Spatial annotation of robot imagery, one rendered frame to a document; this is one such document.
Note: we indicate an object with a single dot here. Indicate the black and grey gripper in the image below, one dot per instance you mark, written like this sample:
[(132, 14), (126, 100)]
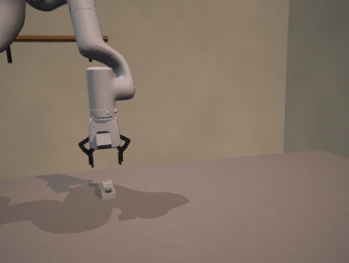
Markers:
[(102, 125)]

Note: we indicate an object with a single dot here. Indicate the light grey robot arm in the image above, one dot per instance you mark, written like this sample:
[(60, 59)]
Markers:
[(103, 88)]

